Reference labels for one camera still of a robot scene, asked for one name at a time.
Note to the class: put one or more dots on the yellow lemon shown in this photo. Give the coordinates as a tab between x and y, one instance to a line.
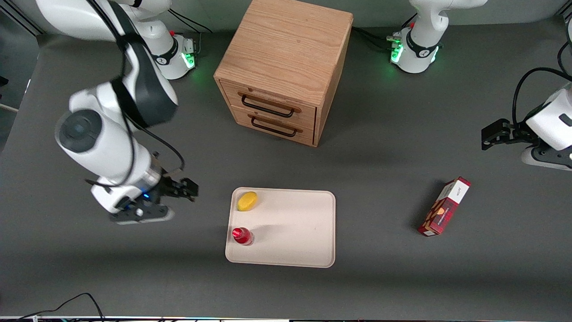
247	201

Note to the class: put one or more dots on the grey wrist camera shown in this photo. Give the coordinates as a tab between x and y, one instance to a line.
545	162
143	215

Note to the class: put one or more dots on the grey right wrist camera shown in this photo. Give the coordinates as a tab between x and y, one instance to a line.
143	215

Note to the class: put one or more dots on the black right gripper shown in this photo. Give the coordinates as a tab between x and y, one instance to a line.
172	186

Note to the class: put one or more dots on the red cookie box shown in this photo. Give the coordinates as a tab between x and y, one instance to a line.
443	208

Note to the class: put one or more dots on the red coke bottle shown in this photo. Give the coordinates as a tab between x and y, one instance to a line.
242	236

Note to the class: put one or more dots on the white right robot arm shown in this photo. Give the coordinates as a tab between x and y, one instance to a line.
107	147

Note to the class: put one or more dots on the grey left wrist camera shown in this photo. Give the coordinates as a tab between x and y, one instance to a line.
545	162

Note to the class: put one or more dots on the beige plastic tray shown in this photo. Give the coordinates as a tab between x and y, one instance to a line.
290	232

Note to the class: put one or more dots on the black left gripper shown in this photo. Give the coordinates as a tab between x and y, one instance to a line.
514	133

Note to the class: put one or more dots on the wooden drawer cabinet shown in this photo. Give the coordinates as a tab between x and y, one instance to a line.
286	49

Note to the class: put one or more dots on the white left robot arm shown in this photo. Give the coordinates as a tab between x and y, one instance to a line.
420	44

